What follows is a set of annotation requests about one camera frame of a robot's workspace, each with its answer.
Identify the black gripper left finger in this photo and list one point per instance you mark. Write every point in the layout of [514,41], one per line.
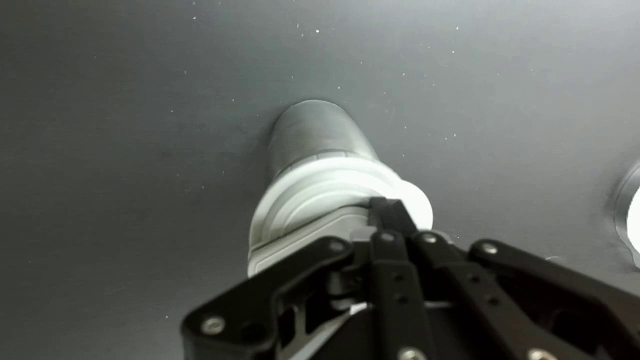
[320,292]

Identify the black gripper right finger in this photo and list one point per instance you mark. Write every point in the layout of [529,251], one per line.
[507,292]

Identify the silver rimmed white round container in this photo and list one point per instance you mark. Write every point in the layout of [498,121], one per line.
[632,217]

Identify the stainless steel flask body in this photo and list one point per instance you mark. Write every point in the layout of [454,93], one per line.
[320,137]

